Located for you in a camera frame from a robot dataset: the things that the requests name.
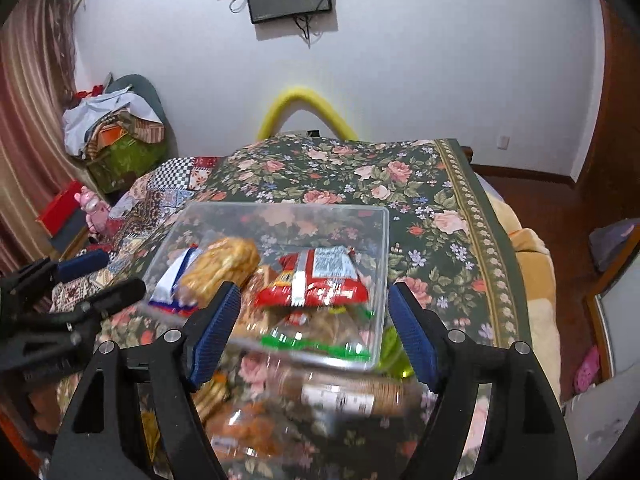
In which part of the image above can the green-edged brown snack packet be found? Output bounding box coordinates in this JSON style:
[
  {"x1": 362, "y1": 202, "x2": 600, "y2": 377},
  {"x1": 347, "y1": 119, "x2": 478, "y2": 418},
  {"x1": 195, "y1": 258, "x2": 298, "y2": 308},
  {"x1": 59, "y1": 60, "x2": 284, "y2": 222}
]
[{"x1": 260, "y1": 305, "x2": 374, "y2": 364}]

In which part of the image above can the grey-green chair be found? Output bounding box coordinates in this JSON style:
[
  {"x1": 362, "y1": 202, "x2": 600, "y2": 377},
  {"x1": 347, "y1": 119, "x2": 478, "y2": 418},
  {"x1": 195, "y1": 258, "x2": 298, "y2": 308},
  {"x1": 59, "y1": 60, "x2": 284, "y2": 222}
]
[{"x1": 104, "y1": 73, "x2": 177, "y2": 162}]

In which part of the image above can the pink bunny toy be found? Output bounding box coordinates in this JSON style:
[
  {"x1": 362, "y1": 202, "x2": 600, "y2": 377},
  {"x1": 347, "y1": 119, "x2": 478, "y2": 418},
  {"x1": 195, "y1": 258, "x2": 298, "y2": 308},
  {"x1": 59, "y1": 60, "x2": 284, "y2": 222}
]
[{"x1": 74, "y1": 185, "x2": 112, "y2": 234}]

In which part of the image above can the clear peanut brittle packet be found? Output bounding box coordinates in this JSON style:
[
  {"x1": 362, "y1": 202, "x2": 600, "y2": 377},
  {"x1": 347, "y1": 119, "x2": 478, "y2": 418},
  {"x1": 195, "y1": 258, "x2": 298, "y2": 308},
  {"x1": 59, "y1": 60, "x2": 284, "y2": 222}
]
[{"x1": 178, "y1": 237, "x2": 261, "y2": 307}]

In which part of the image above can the patchwork blanket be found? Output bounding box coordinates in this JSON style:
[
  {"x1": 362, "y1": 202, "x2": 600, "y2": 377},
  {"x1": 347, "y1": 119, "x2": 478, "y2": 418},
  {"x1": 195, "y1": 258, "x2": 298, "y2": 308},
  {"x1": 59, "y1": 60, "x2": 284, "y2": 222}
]
[{"x1": 49, "y1": 155, "x2": 224, "y2": 312}]

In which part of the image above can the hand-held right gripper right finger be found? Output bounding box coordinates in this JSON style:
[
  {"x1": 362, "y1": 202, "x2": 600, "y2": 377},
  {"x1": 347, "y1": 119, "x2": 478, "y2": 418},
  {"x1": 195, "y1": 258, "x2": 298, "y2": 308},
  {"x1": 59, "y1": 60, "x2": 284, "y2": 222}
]
[{"x1": 387, "y1": 282, "x2": 582, "y2": 480}]

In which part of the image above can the orange puffed snack packet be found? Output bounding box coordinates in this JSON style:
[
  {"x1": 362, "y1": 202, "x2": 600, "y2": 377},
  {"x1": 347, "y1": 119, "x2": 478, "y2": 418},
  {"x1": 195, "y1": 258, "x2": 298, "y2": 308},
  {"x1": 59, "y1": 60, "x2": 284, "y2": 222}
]
[{"x1": 204, "y1": 399, "x2": 297, "y2": 472}]

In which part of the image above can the floral blanket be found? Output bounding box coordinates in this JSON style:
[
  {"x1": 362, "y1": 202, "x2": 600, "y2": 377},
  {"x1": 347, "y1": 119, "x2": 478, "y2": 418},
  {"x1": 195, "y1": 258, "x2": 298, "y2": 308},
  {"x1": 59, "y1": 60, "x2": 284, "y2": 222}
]
[{"x1": 54, "y1": 137, "x2": 532, "y2": 480}]

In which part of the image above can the green patterned box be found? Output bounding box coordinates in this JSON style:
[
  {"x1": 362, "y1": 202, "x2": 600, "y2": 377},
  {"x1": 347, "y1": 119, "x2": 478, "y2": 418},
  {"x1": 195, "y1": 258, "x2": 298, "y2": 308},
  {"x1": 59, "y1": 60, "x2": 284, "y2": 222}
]
[{"x1": 84, "y1": 137, "x2": 169, "y2": 194}]

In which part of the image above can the beige fleece blanket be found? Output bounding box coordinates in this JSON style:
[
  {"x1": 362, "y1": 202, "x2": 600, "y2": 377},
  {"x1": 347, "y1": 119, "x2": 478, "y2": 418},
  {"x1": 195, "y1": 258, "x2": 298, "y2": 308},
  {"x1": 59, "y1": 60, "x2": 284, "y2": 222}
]
[{"x1": 486, "y1": 194, "x2": 564, "y2": 402}]

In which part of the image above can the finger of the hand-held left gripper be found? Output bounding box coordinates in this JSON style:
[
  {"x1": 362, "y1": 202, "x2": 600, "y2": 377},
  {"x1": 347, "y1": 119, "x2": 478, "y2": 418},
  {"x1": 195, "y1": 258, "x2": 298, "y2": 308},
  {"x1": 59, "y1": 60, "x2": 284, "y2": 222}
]
[
  {"x1": 0, "y1": 249, "x2": 110, "y2": 307},
  {"x1": 17, "y1": 278, "x2": 148, "y2": 347}
]

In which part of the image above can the long yellow cracker packet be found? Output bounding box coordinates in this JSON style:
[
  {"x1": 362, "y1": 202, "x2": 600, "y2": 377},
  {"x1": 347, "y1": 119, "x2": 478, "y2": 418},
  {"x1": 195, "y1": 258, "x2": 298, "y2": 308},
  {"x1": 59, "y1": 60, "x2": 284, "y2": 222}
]
[{"x1": 192, "y1": 375, "x2": 232, "y2": 422}]

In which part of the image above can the black hanging monitor cable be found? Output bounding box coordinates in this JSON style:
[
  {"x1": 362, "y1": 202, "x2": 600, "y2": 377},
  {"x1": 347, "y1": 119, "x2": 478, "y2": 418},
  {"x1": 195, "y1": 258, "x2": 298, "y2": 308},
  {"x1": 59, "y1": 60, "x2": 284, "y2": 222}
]
[{"x1": 294, "y1": 14, "x2": 324, "y2": 47}]

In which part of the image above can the yellow foam tube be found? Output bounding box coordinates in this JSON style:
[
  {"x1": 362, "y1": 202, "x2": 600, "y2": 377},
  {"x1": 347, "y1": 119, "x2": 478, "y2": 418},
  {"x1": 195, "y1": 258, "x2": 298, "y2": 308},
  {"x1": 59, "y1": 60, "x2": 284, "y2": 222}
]
[{"x1": 255, "y1": 87, "x2": 360, "y2": 142}]

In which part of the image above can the striped brown curtain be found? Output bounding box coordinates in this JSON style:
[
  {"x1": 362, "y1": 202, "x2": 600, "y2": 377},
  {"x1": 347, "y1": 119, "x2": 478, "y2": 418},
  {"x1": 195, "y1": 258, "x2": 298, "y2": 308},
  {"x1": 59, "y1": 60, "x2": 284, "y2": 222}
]
[{"x1": 0, "y1": 0, "x2": 82, "y2": 273}]

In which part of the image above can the brown cake bar packet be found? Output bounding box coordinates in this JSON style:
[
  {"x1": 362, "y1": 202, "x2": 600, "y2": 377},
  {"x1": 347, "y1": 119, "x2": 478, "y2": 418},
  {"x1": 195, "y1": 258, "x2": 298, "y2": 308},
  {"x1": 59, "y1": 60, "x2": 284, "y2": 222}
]
[{"x1": 235, "y1": 264, "x2": 287, "y2": 341}]

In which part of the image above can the red box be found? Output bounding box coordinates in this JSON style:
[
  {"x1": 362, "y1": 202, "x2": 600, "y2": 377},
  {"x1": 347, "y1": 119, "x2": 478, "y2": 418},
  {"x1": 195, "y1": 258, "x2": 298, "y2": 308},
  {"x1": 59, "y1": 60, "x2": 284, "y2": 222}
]
[{"x1": 37, "y1": 189, "x2": 82, "y2": 237}]

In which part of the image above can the pink slipper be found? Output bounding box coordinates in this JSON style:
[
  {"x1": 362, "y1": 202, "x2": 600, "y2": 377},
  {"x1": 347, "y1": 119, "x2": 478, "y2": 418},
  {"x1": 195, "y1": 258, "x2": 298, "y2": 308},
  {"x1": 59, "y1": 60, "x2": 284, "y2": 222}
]
[{"x1": 573, "y1": 344, "x2": 601, "y2": 394}]

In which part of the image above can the red snack packet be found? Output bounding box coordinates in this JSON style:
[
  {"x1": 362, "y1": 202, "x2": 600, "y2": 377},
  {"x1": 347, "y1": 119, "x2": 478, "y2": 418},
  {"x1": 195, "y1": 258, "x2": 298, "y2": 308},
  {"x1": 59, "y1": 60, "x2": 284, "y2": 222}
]
[{"x1": 254, "y1": 245, "x2": 369, "y2": 310}]

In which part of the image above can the clear plastic container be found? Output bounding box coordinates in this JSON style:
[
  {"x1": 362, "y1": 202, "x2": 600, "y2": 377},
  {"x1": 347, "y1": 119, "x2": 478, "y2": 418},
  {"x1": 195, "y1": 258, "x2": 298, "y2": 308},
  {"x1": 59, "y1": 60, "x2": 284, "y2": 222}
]
[{"x1": 142, "y1": 202, "x2": 391, "y2": 374}]

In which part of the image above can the bright green packet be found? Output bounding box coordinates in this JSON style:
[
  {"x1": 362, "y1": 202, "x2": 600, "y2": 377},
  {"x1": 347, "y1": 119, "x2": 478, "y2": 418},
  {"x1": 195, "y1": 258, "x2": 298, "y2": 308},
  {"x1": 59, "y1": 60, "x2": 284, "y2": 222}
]
[{"x1": 377, "y1": 325, "x2": 416, "y2": 382}]

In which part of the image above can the wood-framed mirror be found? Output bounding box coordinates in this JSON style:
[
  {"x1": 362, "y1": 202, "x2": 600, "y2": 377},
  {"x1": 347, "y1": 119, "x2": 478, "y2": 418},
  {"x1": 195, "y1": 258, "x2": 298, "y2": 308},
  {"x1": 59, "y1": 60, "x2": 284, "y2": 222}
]
[{"x1": 582, "y1": 280, "x2": 640, "y2": 382}]

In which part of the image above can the pile of clothes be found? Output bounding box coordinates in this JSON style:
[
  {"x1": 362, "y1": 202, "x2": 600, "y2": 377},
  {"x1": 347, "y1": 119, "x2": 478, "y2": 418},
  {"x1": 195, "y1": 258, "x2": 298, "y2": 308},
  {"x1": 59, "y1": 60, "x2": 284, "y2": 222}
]
[{"x1": 62, "y1": 85, "x2": 166, "y2": 162}]

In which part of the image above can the wooden door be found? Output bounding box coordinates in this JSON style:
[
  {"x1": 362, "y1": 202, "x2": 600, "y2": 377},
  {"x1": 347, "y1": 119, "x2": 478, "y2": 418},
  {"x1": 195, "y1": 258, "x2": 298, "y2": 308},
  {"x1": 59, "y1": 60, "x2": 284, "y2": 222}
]
[{"x1": 574, "y1": 0, "x2": 640, "y2": 192}]

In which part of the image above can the grey box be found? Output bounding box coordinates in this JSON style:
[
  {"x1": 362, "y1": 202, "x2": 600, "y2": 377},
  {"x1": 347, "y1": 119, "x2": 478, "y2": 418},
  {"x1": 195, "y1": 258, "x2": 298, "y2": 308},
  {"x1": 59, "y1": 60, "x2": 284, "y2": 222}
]
[{"x1": 50, "y1": 215, "x2": 92, "y2": 254}]

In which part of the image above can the blue and white snack packet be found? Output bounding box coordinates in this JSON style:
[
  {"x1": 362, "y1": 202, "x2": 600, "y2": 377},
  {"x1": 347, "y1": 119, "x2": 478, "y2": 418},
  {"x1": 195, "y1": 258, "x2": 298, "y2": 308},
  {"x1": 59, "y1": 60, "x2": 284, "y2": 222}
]
[{"x1": 149, "y1": 247, "x2": 202, "y2": 317}]

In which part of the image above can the round biscuit roll packet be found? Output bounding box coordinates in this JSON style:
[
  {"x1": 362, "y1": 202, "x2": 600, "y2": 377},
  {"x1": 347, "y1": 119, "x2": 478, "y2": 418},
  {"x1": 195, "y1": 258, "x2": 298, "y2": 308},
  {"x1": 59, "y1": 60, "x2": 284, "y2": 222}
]
[{"x1": 276, "y1": 366, "x2": 422, "y2": 419}]

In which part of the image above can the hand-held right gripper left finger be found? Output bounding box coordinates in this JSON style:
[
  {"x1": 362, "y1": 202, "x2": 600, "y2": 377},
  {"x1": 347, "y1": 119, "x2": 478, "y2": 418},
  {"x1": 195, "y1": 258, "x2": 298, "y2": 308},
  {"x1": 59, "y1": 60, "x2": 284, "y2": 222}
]
[{"x1": 47, "y1": 281, "x2": 244, "y2": 480}]

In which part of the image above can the grey-purple cloth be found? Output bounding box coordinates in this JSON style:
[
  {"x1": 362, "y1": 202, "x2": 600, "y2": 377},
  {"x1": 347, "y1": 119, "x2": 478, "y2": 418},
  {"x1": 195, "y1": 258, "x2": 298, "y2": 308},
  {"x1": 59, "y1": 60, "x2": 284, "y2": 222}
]
[{"x1": 588, "y1": 219, "x2": 640, "y2": 274}]

